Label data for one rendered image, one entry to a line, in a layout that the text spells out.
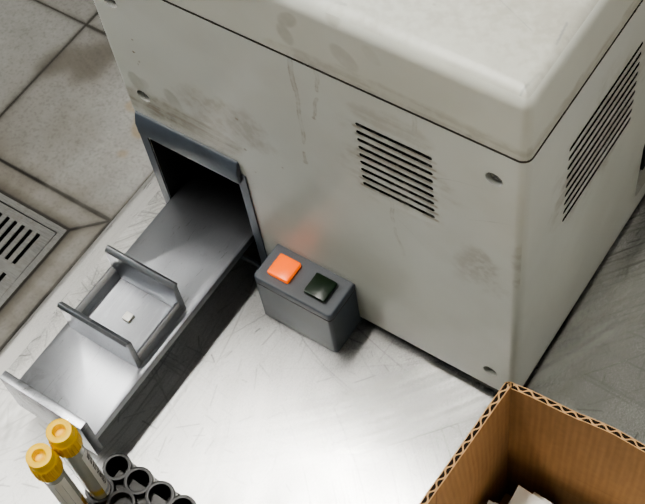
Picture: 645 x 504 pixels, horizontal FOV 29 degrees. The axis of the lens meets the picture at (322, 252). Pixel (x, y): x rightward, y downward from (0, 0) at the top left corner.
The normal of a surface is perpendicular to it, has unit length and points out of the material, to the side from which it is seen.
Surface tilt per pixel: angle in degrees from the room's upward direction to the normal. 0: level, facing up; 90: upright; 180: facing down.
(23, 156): 0
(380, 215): 90
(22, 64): 0
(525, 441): 89
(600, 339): 0
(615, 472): 88
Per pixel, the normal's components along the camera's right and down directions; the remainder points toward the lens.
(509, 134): -0.55, 0.73
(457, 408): -0.11, -0.52
